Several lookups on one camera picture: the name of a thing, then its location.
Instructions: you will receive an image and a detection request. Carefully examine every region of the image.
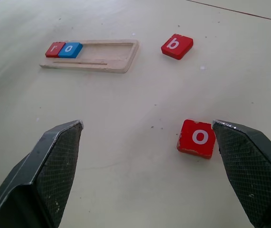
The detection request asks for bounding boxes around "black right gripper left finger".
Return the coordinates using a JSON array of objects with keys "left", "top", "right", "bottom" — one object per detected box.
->
[{"left": 0, "top": 120, "right": 84, "bottom": 228}]

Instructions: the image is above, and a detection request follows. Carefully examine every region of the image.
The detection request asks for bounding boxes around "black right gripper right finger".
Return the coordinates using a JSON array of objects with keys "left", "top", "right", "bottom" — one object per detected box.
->
[{"left": 212, "top": 119, "right": 271, "bottom": 228}]

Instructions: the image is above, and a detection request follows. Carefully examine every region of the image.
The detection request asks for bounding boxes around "red o tile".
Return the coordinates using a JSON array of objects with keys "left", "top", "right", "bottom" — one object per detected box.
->
[{"left": 176, "top": 119, "right": 216, "bottom": 160}]

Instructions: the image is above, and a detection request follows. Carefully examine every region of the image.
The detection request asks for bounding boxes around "red r tile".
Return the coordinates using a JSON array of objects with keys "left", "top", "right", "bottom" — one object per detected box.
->
[{"left": 45, "top": 41, "right": 66, "bottom": 58}]

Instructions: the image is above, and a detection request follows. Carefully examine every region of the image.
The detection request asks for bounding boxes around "blue o tile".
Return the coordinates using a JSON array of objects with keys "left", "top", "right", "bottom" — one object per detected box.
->
[{"left": 57, "top": 42, "right": 84, "bottom": 59}]

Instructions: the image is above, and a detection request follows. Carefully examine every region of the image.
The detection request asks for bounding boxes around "wooden letter tray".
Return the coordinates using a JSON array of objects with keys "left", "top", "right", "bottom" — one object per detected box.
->
[{"left": 39, "top": 39, "right": 140, "bottom": 74}]

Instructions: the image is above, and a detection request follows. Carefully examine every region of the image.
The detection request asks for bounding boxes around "red b tile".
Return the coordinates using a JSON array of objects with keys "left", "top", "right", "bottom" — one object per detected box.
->
[{"left": 160, "top": 33, "right": 194, "bottom": 61}]

